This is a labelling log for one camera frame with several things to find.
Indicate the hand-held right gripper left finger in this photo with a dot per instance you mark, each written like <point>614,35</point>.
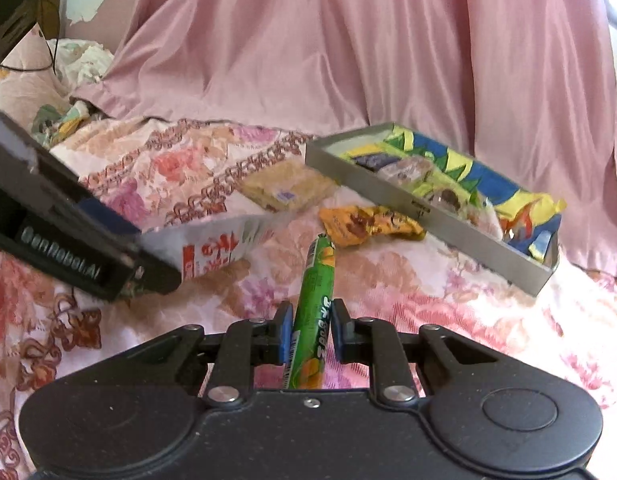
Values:
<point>286,332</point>

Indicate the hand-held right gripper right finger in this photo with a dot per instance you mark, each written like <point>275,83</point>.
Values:
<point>338,332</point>

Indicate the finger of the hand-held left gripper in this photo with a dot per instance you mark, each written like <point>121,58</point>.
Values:
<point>103,217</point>
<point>156,272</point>

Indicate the green sausage stick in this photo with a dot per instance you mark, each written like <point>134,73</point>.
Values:
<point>313,310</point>

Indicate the white red-print snack packet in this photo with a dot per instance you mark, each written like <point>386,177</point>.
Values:
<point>223,245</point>

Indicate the grey tray box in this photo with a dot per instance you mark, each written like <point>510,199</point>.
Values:
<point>438,225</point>

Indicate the orange snack packet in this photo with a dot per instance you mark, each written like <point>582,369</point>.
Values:
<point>368,225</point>

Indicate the floral pink blanket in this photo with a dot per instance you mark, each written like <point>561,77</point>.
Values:
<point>463,320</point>

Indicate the yellow cracker packet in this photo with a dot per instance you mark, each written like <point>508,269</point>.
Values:
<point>288,185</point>

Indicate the pale floral pillow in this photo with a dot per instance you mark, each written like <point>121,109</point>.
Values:
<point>23,85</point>

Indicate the clear pastry packet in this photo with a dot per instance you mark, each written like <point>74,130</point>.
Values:
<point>456,202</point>
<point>406,170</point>

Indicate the blue yellow printed tray liner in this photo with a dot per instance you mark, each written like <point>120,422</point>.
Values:
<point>483,175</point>

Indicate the yellow red snack bag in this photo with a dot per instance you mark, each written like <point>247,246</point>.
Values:
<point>528,207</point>

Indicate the dark furniture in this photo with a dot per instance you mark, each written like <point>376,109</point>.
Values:
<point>13,0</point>

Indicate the large pink curtain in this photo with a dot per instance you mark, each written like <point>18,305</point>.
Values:
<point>363,50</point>

